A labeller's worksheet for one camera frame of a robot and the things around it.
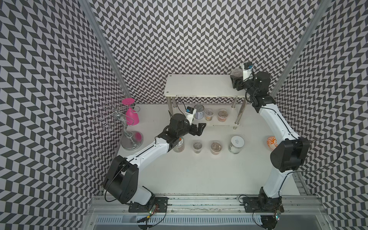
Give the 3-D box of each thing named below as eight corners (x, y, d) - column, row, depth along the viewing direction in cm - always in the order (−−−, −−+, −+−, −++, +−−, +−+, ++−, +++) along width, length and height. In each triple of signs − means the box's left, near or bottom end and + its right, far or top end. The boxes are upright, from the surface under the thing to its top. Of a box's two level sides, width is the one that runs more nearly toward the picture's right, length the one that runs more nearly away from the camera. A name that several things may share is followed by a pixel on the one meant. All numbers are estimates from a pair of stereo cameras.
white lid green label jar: (229, 154, 92) (232, 147, 85) (227, 142, 97) (230, 135, 90) (242, 154, 92) (246, 147, 85) (239, 142, 97) (243, 135, 90)
